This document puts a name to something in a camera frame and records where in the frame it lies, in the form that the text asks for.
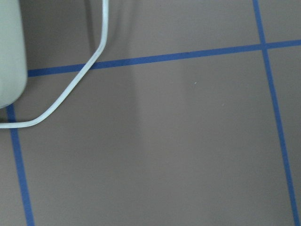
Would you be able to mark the brown paper table cover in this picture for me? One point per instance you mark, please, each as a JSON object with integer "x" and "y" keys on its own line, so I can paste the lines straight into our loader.
{"x": 190, "y": 117}

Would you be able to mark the cream and chrome toaster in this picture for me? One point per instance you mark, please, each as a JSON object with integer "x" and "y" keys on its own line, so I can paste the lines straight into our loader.
{"x": 13, "y": 66}

